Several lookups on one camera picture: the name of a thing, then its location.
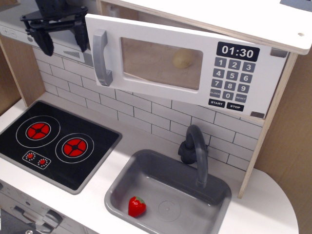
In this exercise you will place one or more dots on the grey microwave door handle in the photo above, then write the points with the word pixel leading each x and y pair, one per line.
pixel 104 76

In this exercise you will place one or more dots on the red toy strawberry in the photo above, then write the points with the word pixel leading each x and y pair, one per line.
pixel 136 206

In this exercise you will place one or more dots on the grey oven door handle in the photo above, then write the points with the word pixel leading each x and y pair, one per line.
pixel 42 223

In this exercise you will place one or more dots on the grey toy faucet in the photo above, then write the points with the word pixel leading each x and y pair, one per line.
pixel 194 149

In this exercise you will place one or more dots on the yellow toy food in microwave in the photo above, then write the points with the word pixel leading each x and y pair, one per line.
pixel 183 58

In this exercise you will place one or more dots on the white toy microwave door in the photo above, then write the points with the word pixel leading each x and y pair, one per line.
pixel 190 66

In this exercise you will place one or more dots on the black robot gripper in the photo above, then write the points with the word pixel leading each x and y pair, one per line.
pixel 56 15

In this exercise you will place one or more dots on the grey toy sink basin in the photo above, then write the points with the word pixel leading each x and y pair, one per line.
pixel 174 202

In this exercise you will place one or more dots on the black toy stovetop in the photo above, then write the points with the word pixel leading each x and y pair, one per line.
pixel 57 146

